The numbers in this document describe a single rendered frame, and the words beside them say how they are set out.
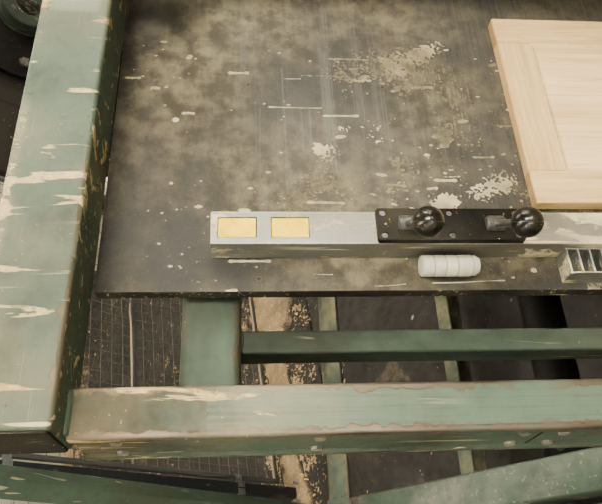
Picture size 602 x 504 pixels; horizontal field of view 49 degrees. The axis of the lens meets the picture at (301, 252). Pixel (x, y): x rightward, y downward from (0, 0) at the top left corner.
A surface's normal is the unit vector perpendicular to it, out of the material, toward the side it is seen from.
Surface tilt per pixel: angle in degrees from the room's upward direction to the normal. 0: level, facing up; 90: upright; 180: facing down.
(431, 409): 54
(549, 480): 0
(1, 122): 90
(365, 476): 0
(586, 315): 0
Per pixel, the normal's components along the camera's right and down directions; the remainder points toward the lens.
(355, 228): 0.07, -0.48
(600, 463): -0.77, -0.28
